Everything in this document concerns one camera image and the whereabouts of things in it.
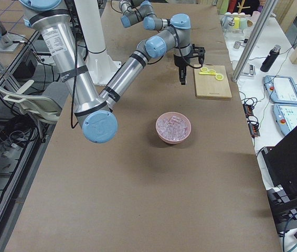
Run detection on teach pendant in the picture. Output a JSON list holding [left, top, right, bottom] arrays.
[[263, 75, 297, 104], [272, 103, 297, 136]]

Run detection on clear ice cubes pile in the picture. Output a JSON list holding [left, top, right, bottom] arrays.
[[156, 113, 190, 141]]

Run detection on teach pendant far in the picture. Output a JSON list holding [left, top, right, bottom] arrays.
[[263, 75, 297, 104]]

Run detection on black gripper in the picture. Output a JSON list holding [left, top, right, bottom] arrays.
[[173, 44, 205, 85]]

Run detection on pink bowl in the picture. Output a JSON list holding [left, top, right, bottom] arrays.
[[155, 111, 192, 144]]

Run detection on teach pendant near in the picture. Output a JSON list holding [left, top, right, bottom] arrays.
[[272, 103, 297, 136]]

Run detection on black monitor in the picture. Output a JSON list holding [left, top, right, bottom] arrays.
[[261, 126, 297, 200]]

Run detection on bamboo cutting board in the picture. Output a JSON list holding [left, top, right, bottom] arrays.
[[193, 65, 232, 99]]

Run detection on yellow plastic knife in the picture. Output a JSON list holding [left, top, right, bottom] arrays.
[[199, 71, 217, 76]]

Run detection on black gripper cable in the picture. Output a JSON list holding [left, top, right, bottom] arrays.
[[168, 18, 204, 69]]

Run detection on lemon slice far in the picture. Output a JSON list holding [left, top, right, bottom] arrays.
[[200, 67, 208, 72]]

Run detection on black water bottle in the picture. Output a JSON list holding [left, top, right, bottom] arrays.
[[260, 45, 281, 72]]

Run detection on lemon slice near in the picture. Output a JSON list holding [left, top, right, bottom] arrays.
[[215, 74, 224, 80]]

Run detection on aluminium frame post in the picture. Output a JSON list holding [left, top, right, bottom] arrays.
[[232, 0, 278, 82]]

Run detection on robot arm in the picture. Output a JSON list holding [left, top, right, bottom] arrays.
[[21, 1, 205, 143], [118, 0, 168, 31]]

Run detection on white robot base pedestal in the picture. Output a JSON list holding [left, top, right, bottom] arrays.
[[75, 0, 121, 86]]

